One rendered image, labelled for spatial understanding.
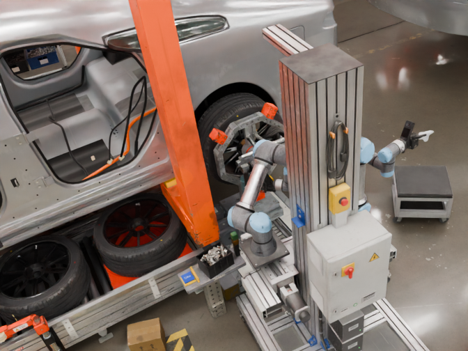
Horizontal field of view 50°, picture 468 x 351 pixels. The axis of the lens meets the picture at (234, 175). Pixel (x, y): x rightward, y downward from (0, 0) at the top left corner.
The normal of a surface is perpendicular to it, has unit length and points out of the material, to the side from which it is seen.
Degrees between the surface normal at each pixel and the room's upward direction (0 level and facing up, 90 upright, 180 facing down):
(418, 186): 0
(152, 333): 0
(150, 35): 90
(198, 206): 90
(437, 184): 0
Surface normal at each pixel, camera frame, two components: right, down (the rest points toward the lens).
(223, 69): 0.47, 0.51
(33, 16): 0.12, -0.57
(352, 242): -0.13, -0.76
